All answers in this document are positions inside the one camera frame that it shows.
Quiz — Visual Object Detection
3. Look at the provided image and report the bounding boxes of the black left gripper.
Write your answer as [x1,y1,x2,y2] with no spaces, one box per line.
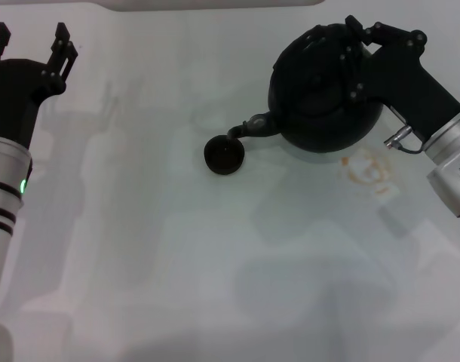
[0,22,79,152]

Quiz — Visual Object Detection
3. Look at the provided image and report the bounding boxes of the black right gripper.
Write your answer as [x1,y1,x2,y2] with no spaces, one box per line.
[338,14,460,139]

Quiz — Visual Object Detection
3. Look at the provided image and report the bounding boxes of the black round teapot with handle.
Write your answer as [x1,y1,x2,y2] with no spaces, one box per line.
[228,22,385,154]

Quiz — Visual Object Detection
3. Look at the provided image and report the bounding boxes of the small black teacup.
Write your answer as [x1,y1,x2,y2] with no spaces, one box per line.
[204,134,246,176]

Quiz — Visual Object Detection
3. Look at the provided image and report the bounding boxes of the black cable with silver plug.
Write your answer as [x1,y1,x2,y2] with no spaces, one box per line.
[383,127,429,155]

